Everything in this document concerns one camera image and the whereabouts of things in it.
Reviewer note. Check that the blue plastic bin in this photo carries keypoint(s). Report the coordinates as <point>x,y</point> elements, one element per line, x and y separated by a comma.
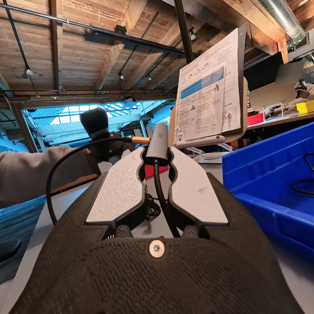
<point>257,171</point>

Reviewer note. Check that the black vertical pole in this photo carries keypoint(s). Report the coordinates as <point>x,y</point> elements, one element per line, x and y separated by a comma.
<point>184,29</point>

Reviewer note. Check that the metal ceiling pipe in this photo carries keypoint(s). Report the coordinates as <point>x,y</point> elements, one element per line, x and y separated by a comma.
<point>36,13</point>

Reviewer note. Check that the person's blue clothing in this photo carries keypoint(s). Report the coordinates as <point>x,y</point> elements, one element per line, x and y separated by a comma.
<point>19,220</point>

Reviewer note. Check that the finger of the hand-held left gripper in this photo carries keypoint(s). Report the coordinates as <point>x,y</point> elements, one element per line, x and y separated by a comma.
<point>105,166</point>
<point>125,153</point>

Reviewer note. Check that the grey desk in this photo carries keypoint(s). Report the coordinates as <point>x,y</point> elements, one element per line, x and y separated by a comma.
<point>294,269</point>

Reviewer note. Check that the white instruction sheet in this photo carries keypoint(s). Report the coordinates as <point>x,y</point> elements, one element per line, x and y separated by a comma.
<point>230,61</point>

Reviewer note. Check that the silver ventilation duct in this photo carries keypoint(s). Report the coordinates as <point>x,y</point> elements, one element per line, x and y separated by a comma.
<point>282,17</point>

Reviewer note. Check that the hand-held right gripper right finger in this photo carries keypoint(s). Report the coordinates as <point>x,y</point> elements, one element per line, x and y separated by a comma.
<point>196,191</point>

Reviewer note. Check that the ceiling projector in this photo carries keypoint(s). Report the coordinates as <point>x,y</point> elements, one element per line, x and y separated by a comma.
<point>128,101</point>

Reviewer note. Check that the person's left forearm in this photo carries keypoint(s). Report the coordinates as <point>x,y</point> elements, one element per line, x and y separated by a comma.
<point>36,171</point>

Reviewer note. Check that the red flat object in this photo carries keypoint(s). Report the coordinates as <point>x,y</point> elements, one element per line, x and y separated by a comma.
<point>159,171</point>

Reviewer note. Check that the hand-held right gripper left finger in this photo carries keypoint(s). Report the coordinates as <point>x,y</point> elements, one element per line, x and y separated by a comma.
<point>117,186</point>

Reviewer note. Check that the blue-headed leaflet in sleeve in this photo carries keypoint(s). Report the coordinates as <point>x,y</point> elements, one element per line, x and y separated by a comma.
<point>201,110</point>

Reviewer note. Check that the black ceiling track rail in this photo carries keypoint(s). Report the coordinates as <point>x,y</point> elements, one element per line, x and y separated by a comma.
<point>137,40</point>

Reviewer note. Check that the small yellow bin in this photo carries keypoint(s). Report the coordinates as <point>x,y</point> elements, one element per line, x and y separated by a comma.
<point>305,107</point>

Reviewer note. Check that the small red bin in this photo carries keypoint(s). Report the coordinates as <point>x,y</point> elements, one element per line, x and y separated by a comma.
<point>255,120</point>

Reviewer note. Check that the wooden table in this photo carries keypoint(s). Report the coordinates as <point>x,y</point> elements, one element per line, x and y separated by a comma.
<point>304,116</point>

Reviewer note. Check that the wooden document stand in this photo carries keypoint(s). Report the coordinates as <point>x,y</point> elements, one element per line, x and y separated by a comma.
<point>244,98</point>

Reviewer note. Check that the clear acrylic stand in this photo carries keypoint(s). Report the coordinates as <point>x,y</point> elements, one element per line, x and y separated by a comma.
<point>272,107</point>

